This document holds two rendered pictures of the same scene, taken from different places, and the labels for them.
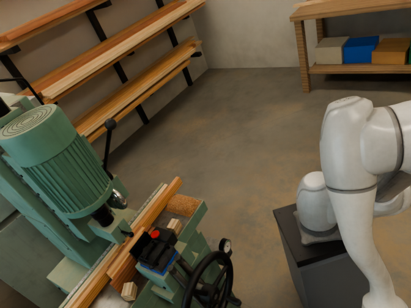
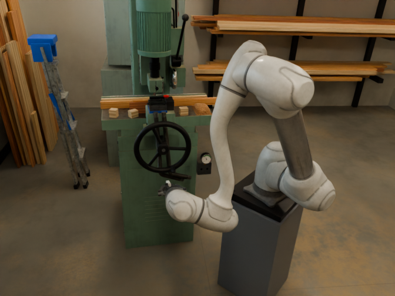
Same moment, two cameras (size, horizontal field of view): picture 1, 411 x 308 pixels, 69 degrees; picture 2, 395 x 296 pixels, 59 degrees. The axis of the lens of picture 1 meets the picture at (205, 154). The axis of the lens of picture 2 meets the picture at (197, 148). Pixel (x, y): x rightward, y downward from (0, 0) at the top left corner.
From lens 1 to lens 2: 103 cm
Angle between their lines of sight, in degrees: 28
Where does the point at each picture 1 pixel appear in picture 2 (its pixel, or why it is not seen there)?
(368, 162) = (234, 71)
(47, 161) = (145, 12)
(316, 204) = (263, 158)
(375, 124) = (248, 54)
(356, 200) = (221, 93)
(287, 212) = not seen: hidden behind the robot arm
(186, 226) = (189, 117)
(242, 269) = not seen: hidden behind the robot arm
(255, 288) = (217, 237)
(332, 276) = (244, 228)
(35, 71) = (230, 8)
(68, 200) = (141, 41)
